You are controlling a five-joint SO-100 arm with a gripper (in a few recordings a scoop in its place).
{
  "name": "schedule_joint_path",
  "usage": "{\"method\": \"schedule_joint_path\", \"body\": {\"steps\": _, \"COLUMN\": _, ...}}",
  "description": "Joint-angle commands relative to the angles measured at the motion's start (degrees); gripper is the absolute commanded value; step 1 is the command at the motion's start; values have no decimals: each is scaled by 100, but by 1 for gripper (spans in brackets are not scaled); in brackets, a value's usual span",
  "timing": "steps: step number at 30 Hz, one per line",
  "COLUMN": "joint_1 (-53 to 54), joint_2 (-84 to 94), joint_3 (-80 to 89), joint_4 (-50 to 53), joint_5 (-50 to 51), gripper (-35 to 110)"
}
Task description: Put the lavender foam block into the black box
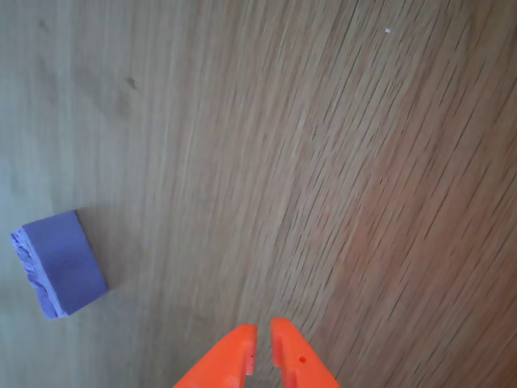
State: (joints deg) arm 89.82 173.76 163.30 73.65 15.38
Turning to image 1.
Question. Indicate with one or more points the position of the purple foam block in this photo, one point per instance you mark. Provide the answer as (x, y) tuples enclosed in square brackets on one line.
[(66, 262)]

